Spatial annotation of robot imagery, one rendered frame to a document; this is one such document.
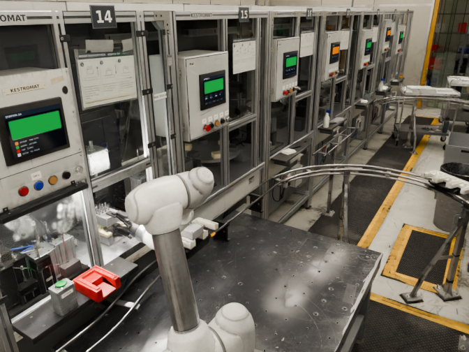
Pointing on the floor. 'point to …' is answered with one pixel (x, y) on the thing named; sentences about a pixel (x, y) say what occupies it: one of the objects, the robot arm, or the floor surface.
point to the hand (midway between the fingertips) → (112, 218)
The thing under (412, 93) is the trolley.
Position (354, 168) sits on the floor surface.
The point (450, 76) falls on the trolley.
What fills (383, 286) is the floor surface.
